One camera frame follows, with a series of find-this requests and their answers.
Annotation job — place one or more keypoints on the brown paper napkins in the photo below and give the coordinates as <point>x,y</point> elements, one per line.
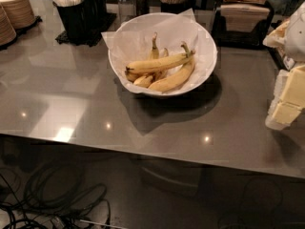
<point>244,15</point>

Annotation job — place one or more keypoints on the small lower yellow banana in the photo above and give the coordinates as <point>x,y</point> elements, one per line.
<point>144,81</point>

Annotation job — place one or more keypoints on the black tray with packets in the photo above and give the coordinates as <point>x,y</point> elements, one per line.
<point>282,61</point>

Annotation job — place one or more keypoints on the black napkin holder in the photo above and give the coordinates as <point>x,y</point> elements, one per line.
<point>252,39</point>

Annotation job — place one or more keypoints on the black cup with white cutlery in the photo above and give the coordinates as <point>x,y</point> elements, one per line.
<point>71,14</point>

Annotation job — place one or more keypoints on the white paper liner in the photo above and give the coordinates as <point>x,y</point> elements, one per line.
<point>136,38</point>

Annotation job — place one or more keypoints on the left stack of paper bowls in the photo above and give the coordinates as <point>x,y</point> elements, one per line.
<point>7,31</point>

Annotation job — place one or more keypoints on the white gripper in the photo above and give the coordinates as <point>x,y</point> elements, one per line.
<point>295,35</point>

